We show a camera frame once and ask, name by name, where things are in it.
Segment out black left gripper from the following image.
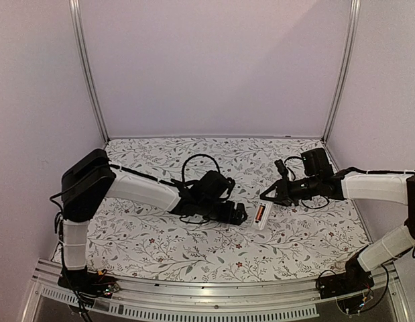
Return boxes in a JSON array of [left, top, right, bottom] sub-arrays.
[[197, 199, 247, 226]]

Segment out orange AAA battery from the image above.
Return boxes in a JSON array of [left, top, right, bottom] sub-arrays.
[[255, 205, 265, 223]]

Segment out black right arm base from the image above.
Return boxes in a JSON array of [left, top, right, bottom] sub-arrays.
[[316, 254, 374, 299]]

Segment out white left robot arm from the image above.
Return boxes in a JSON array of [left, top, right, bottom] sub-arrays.
[[50, 149, 247, 291]]

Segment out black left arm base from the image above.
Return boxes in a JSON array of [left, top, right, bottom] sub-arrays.
[[58, 267, 120, 298]]

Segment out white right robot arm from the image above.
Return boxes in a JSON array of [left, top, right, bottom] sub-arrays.
[[253, 148, 415, 292]]

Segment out floral patterned table mat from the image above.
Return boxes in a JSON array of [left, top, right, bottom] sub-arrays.
[[51, 137, 374, 281]]

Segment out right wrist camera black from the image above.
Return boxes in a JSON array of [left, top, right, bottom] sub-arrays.
[[274, 159, 292, 180]]

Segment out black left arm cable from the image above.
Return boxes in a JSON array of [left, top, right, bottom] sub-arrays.
[[180, 153, 221, 184]]

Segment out aluminium table edge rail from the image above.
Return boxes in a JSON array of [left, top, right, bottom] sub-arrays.
[[21, 260, 412, 321]]

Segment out right aluminium frame post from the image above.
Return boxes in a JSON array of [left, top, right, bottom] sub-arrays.
[[320, 0, 361, 142]]

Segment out aluminium frame post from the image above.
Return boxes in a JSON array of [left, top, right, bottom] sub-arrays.
[[69, 0, 110, 144], [320, 0, 361, 142]]

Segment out left aluminium frame post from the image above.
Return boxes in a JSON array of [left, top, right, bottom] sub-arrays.
[[69, 0, 110, 144]]

